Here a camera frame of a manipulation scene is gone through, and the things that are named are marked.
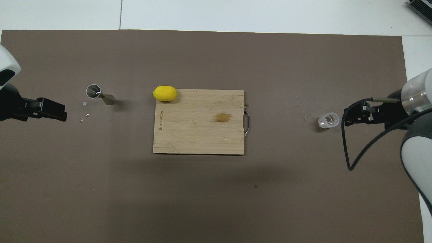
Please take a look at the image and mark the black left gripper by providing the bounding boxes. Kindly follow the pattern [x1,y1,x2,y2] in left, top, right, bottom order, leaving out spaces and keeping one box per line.
[0,84,67,122]

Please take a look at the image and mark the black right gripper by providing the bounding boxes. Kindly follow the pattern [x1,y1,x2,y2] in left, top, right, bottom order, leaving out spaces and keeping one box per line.
[344,88,410,130]

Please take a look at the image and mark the small clear glass cup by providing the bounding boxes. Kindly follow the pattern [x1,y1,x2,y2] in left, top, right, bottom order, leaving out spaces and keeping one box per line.
[318,112,340,129]

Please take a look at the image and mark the steel double jigger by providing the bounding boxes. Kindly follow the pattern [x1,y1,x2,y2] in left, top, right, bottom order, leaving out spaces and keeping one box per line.
[86,84,115,106]

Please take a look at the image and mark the grey ribbed device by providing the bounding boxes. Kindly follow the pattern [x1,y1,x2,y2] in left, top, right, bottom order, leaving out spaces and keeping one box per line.
[406,0,432,17]

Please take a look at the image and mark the yellow lemon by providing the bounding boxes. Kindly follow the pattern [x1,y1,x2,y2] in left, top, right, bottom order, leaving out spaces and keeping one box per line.
[152,86,178,102]

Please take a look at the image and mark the bamboo cutting board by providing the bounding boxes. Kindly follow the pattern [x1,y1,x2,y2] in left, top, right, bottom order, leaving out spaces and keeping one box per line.
[153,89,250,155]

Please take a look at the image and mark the brown table mat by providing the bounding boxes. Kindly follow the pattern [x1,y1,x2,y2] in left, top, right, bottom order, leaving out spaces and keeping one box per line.
[0,30,425,243]

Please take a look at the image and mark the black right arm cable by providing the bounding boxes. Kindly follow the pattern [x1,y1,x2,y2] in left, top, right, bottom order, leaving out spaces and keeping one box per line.
[342,97,432,171]

